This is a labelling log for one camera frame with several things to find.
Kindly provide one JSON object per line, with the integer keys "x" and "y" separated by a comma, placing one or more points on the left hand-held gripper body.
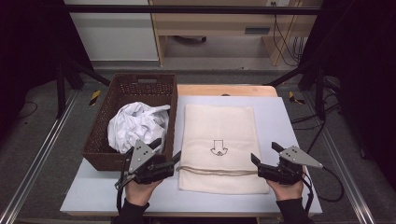
{"x": 141, "y": 157}

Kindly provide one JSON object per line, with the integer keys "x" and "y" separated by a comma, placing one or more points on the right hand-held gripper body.
{"x": 289, "y": 172}

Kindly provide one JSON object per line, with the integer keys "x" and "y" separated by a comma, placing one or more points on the white garment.
{"x": 137, "y": 124}

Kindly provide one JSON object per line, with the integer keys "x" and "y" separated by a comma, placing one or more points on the brown wicker basket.
{"x": 137, "y": 90}

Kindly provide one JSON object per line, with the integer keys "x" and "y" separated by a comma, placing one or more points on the person's right hand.
{"x": 288, "y": 191}

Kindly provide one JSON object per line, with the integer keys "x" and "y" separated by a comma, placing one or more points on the person's left hand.
{"x": 138, "y": 193}

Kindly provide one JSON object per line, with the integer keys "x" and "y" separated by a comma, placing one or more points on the black metal stand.
{"x": 320, "y": 93}
{"x": 60, "y": 90}

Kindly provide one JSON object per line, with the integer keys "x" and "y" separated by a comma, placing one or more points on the dark curtain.
{"x": 364, "y": 77}
{"x": 28, "y": 46}

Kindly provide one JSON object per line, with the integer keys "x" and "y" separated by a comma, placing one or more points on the white cabinet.
{"x": 115, "y": 37}

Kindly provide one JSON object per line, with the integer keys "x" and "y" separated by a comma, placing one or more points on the light wooden desk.
{"x": 218, "y": 25}

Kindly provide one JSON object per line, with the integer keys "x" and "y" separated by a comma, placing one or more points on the black horizontal bar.
{"x": 186, "y": 9}

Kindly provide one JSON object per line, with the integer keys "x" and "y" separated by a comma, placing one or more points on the metal floor rail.
{"x": 40, "y": 155}
{"x": 342, "y": 161}

